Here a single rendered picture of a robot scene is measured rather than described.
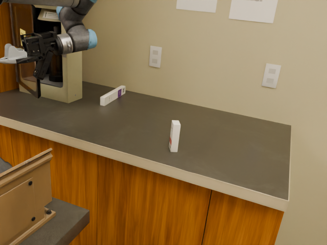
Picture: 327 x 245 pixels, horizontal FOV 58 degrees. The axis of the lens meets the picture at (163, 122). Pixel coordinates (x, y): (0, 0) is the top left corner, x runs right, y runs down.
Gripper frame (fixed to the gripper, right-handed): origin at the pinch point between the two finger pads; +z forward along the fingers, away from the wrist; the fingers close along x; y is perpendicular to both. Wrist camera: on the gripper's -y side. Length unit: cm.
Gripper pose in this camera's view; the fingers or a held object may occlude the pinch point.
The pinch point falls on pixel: (2, 62)
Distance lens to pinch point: 116.2
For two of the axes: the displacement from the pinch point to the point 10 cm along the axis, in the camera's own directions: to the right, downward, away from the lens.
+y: 0.1, -8.6, -5.1
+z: -7.5, 3.3, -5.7
